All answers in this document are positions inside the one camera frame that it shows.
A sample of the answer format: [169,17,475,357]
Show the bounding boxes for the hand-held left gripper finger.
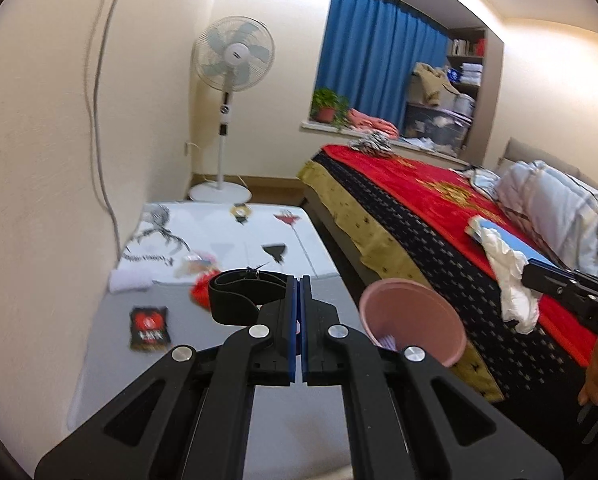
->
[301,275,564,480]
[34,275,300,480]

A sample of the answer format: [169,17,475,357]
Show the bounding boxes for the grey power cable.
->
[81,0,130,266]

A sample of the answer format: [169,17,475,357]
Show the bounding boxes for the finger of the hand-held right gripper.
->
[523,272,598,318]
[525,259,598,293]

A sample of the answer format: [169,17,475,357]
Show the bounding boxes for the pink waste bin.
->
[359,280,467,368]

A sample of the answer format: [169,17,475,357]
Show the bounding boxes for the bed with red blanket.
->
[299,144,598,403]

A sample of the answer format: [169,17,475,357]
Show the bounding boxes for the clear plastic storage box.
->
[404,101,472,153]

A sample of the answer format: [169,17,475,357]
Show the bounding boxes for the beige coat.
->
[409,61,462,106]

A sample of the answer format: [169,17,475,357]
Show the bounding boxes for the grey bed headboard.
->
[499,136,598,186]

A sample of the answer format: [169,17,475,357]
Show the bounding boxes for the row of books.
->
[451,37,486,57]

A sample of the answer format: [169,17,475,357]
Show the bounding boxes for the blue and white folded mat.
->
[466,215,564,268]

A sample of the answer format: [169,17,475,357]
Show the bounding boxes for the potted green plant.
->
[310,87,352,128]

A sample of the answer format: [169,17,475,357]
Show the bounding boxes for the red snack packet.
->
[191,272,220,310]

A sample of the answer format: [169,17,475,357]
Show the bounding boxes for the black elastic band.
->
[209,269,292,326]

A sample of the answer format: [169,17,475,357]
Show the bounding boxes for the blue curtain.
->
[315,0,452,138]

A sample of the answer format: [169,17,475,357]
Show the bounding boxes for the pink folded cloth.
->
[348,108,400,137]

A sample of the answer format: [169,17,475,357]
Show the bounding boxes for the white striped pillow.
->
[494,160,598,281]

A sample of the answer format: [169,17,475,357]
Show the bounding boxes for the black white striped cloth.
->
[349,132,394,157]

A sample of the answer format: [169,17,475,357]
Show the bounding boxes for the white cloths on windowsill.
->
[401,136,447,151]

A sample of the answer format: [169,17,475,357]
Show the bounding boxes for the white printed cloth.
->
[109,201,337,293]

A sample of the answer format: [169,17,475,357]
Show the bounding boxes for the black snack packet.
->
[129,306,170,353]

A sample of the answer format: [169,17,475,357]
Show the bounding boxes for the white standing fan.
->
[189,16,276,204]

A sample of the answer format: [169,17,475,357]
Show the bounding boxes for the built-in bookshelf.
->
[446,27,504,161]

